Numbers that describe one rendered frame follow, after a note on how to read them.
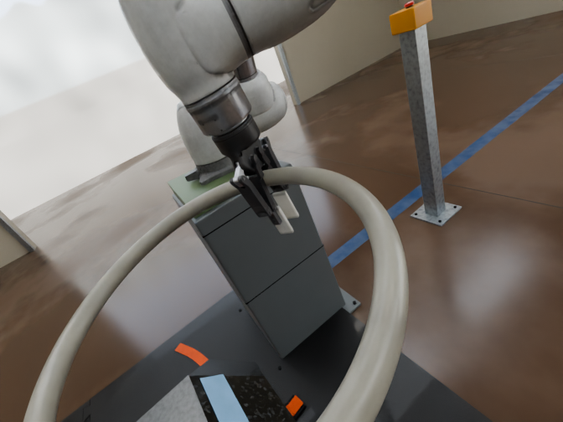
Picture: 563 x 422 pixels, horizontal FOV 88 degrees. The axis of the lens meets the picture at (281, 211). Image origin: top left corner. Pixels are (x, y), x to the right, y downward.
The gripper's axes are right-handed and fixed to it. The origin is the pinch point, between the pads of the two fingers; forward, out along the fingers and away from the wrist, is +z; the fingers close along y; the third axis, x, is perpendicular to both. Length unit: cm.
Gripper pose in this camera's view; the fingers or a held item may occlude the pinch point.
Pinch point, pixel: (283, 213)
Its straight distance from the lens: 58.1
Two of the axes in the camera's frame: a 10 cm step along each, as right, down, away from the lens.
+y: -2.9, 6.9, -6.7
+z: 4.3, 7.1, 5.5
